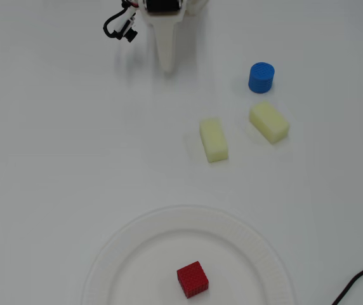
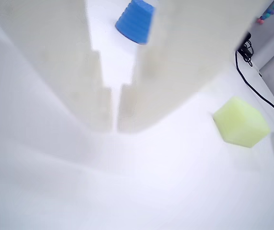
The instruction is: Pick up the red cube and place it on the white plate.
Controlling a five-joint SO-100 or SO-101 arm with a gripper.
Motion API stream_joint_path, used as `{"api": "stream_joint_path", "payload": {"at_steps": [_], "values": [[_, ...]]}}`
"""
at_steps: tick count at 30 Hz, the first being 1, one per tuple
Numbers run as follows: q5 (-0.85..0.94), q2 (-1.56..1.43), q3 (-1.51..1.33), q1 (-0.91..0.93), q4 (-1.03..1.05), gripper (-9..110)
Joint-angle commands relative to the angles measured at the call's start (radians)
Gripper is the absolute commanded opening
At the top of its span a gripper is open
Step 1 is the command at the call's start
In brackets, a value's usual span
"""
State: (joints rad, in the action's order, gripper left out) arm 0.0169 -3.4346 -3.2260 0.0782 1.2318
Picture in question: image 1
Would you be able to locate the black camera cable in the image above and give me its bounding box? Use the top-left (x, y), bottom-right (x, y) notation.
top-left (102, 1), bottom-right (131, 41)

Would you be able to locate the red cube block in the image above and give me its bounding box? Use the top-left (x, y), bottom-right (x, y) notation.
top-left (176, 261), bottom-right (209, 300)

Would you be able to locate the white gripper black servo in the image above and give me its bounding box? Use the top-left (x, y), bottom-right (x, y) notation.
top-left (140, 0), bottom-right (209, 74)

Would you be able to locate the pale yellow foam block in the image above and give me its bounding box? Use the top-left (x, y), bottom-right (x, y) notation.
top-left (248, 100), bottom-right (291, 145)
top-left (199, 117), bottom-right (230, 164)

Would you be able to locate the blue cylinder block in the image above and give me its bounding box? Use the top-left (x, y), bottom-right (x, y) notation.
top-left (247, 62), bottom-right (276, 95)

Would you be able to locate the small black white gripper camera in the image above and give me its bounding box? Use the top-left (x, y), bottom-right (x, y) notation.
top-left (113, 11), bottom-right (138, 43)

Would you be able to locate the white paper plate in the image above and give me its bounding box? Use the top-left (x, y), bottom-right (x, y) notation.
top-left (79, 205), bottom-right (296, 305)

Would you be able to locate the thin black cable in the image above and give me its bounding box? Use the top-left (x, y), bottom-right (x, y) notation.
top-left (331, 260), bottom-right (363, 305)

